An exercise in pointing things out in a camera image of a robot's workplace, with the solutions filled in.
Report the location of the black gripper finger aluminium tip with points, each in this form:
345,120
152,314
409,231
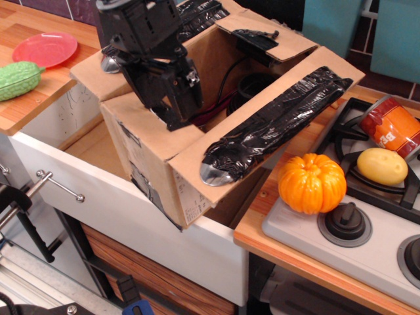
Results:
191,99

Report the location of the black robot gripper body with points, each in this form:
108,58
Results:
145,35

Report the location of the brown cardboard box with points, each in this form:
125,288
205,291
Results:
166,164

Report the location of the black round cup in box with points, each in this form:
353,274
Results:
247,88

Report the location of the red plastic plate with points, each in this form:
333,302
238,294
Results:
46,49

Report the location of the green toy bitter gourd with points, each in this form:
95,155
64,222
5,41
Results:
19,78

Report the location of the white toy sink cabinet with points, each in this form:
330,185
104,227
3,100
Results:
75,142

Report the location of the orange toy pumpkin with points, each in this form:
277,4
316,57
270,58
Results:
312,184

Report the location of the red orange toy can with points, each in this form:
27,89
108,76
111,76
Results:
392,127

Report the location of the yellow toy potato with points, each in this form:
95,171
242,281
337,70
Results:
382,166

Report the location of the black stove knob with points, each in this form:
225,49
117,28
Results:
345,226
408,259

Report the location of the black metal clamp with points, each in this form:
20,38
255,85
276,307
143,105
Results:
16,203

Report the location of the grey toy stove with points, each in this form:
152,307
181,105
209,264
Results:
373,234

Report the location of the blue black clamp handle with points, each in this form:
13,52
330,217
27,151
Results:
134,305

